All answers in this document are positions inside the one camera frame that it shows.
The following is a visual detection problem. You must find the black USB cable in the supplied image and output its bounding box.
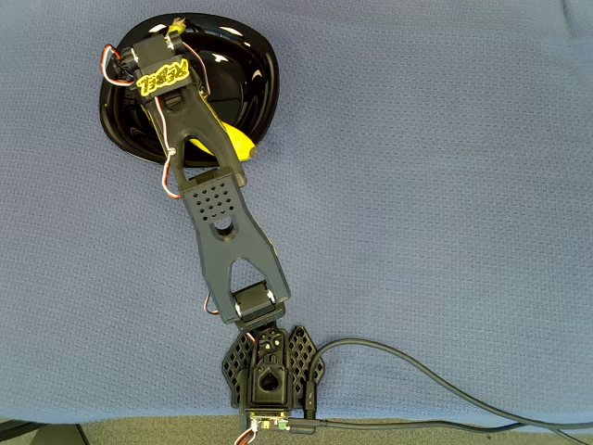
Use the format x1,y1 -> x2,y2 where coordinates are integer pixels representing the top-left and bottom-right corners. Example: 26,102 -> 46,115
303,337 -> 593,430

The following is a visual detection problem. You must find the purple-blue woven cloth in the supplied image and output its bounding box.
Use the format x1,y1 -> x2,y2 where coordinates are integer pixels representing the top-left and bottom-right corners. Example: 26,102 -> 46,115
0,0 -> 593,426

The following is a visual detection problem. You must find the black glossy bowl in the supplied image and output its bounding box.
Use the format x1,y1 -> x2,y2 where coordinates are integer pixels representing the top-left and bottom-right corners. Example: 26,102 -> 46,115
99,12 -> 282,166

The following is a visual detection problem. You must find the yellow banana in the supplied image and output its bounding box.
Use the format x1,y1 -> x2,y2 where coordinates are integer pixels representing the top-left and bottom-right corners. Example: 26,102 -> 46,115
169,17 -> 259,161

